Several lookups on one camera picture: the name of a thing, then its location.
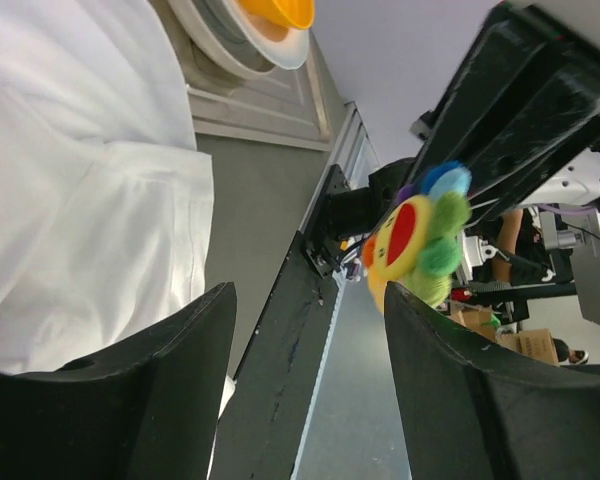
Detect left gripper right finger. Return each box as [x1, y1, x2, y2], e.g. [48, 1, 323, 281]
[384, 283, 600, 479]

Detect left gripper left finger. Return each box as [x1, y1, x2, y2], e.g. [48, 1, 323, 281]
[0, 283, 237, 479]

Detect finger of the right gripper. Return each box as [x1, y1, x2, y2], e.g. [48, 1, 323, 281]
[466, 65, 600, 225]
[412, 1, 570, 175]

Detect colourful pompom brooch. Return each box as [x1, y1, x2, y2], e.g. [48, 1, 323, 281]
[361, 161, 471, 312]

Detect white shirt garment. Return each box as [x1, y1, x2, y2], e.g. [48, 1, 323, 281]
[0, 1, 214, 374]

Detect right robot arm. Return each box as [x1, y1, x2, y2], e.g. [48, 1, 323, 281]
[327, 1, 600, 238]

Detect cardboard boxes in background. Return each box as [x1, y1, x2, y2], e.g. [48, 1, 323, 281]
[449, 307, 559, 366]

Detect person in background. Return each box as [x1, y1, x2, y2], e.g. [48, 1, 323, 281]
[491, 209, 589, 365]

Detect metal tray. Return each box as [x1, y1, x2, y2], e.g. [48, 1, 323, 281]
[180, 28, 333, 151]

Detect white bowl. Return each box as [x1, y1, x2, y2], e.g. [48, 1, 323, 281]
[168, 0, 310, 80]

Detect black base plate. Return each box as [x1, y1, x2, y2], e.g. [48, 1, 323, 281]
[210, 231, 339, 480]

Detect grey cable duct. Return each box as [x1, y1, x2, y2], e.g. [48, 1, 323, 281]
[289, 276, 345, 480]

